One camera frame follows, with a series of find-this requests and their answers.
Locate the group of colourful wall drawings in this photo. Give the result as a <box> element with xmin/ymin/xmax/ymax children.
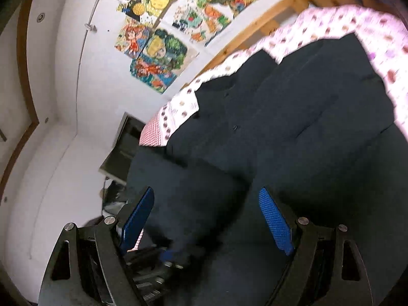
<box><xmin>116</xmin><ymin>0</ymin><xmax>292</xmax><ymax>94</ymax></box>

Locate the white wall pipe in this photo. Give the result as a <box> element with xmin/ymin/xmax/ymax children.
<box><xmin>76</xmin><ymin>0</ymin><xmax>113</xmax><ymax>134</ymax></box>

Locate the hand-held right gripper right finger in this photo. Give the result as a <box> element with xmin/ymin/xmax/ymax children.
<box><xmin>258</xmin><ymin>187</ymin><xmax>373</xmax><ymax>306</ymax></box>

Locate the wooden ceiling trim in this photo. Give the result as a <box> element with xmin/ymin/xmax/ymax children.
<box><xmin>0</xmin><ymin>0</ymin><xmax>40</xmax><ymax>195</ymax></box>

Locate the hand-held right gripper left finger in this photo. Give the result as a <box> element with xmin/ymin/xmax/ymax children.
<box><xmin>38</xmin><ymin>186</ymin><xmax>155</xmax><ymax>306</ymax></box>

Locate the dark navy garment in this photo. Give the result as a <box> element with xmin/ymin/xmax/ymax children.
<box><xmin>127</xmin><ymin>33</ymin><xmax>408</xmax><ymax>306</ymax></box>

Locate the dark grey cabinet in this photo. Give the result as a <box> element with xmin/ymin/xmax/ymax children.
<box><xmin>99</xmin><ymin>111</ymin><xmax>150</xmax><ymax>185</ymax></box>

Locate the apple print bed sheet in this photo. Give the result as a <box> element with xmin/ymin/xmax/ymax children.
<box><xmin>159</xmin><ymin>5</ymin><xmax>408</xmax><ymax>147</ymax></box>

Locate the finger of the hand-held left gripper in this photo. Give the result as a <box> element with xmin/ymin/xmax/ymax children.
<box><xmin>158</xmin><ymin>245</ymin><xmax>195</xmax><ymax>271</ymax></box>

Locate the red checkered blanket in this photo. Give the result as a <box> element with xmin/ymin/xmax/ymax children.
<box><xmin>139</xmin><ymin>115</ymin><xmax>169</xmax><ymax>147</ymax></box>

